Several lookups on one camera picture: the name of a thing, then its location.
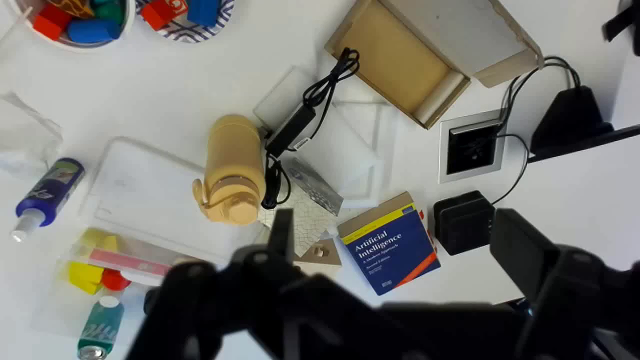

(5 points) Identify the blue toy block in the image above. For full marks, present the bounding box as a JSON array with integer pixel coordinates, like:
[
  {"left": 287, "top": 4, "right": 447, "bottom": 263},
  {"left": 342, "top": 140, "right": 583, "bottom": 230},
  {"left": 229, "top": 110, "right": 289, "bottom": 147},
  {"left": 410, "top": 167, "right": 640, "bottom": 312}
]
[
  {"left": 67, "top": 17, "right": 124, "bottom": 47},
  {"left": 187, "top": 0, "right": 224, "bottom": 29}
]

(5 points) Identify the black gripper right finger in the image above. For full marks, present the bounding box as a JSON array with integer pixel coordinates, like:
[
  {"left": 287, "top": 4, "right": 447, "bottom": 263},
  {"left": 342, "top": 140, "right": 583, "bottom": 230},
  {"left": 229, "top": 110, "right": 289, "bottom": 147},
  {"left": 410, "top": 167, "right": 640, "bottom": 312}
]
[{"left": 490, "top": 208, "right": 640, "bottom": 360}]

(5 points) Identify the white framed black square device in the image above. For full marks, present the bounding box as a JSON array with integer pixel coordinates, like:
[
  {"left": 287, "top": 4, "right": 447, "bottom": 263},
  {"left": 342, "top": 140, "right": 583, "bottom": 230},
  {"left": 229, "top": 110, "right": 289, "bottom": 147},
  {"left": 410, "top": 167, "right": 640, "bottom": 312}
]
[{"left": 439, "top": 108, "right": 510, "bottom": 184}]

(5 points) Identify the clear plastic toy container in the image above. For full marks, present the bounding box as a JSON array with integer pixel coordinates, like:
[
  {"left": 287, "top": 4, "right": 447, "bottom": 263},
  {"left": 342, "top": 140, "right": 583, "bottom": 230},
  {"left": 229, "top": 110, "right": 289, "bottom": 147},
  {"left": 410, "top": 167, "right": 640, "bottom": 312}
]
[{"left": 63, "top": 226, "right": 203, "bottom": 295}]

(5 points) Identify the black block stand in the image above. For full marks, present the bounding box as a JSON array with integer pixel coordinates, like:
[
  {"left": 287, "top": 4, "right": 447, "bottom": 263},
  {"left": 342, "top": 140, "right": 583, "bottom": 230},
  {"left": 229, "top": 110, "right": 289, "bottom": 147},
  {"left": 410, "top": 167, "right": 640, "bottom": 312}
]
[{"left": 433, "top": 189, "right": 498, "bottom": 258}]

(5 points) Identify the beige plastic bottle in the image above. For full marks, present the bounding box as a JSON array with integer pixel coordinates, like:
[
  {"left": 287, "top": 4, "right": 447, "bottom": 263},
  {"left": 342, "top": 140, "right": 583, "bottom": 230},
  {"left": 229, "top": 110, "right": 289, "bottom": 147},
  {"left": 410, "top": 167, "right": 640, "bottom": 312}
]
[{"left": 190, "top": 112, "right": 268, "bottom": 227}]

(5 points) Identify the green teal can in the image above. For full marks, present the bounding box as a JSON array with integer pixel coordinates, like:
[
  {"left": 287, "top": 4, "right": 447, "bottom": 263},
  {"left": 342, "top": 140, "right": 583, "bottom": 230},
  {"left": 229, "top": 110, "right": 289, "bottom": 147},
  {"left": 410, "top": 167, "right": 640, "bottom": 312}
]
[{"left": 77, "top": 293, "right": 127, "bottom": 360}]

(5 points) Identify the red toy ball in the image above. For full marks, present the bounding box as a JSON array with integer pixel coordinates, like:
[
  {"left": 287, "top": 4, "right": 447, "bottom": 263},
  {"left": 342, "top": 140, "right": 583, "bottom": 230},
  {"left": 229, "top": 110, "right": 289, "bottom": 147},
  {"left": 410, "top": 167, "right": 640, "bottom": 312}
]
[{"left": 100, "top": 268, "right": 133, "bottom": 293}]

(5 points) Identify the blue glue bottle white cap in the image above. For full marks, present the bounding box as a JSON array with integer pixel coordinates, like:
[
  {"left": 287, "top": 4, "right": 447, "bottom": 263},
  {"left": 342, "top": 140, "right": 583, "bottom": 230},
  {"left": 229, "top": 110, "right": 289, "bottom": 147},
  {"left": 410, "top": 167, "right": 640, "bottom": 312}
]
[{"left": 8, "top": 155, "right": 89, "bottom": 244}]

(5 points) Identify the blue patterned paper plate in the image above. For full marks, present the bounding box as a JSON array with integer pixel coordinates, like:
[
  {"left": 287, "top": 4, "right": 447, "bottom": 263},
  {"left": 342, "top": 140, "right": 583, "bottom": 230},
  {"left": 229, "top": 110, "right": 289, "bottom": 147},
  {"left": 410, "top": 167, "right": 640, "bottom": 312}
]
[{"left": 137, "top": 0, "right": 236, "bottom": 43}]

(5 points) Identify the grey metal bar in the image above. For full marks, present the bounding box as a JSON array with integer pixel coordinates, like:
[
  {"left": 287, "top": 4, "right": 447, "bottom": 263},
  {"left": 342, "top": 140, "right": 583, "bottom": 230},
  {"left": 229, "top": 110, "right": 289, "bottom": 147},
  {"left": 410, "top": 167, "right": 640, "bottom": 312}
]
[{"left": 282, "top": 154, "right": 346, "bottom": 218}]

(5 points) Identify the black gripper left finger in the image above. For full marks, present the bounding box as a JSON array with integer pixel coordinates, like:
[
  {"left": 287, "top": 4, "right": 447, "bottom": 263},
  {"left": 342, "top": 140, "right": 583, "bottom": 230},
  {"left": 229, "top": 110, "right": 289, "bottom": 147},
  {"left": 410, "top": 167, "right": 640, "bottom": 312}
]
[{"left": 127, "top": 208, "right": 403, "bottom": 360}]

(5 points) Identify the clear plastic bottle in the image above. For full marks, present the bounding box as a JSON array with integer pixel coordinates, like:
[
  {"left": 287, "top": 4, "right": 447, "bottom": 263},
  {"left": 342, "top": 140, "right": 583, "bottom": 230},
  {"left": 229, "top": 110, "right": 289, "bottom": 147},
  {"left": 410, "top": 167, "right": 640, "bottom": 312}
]
[{"left": 80, "top": 135, "right": 270, "bottom": 263}]

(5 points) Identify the blue and yellow book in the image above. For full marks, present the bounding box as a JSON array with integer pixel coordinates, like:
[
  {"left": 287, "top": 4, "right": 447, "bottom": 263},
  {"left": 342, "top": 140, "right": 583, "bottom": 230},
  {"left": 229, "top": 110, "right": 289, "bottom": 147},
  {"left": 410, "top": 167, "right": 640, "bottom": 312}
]
[{"left": 336, "top": 189, "right": 445, "bottom": 297}]

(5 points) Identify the thin black cable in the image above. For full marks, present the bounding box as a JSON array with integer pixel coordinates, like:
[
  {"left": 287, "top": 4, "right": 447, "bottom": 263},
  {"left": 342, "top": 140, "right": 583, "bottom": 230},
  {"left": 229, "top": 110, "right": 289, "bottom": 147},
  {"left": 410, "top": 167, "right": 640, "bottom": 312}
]
[{"left": 490, "top": 53, "right": 585, "bottom": 206}]

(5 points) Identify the yellow toy block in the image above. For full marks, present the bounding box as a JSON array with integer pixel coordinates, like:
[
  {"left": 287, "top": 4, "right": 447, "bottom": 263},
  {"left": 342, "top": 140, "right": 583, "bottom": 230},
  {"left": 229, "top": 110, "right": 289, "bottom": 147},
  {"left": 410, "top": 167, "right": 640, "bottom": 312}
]
[{"left": 64, "top": 260, "right": 106, "bottom": 295}]

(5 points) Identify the open cardboard box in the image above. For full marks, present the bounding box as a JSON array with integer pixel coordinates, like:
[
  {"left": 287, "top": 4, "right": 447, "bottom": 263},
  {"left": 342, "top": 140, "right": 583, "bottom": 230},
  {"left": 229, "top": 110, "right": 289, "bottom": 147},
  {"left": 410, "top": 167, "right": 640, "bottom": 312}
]
[{"left": 324, "top": 0, "right": 545, "bottom": 129}]

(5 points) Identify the white bowl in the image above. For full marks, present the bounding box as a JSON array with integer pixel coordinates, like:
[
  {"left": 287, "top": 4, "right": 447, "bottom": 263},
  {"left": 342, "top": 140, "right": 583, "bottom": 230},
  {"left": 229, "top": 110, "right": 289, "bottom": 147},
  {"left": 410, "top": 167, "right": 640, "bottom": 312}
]
[{"left": 12, "top": 0, "right": 139, "bottom": 50}]

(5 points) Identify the red toy block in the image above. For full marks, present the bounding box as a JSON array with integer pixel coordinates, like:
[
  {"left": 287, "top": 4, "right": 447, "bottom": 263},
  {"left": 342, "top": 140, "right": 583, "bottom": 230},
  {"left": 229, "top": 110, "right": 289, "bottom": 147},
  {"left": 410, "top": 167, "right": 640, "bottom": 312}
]
[
  {"left": 30, "top": 4, "right": 74, "bottom": 41},
  {"left": 141, "top": 0, "right": 190, "bottom": 31}
]

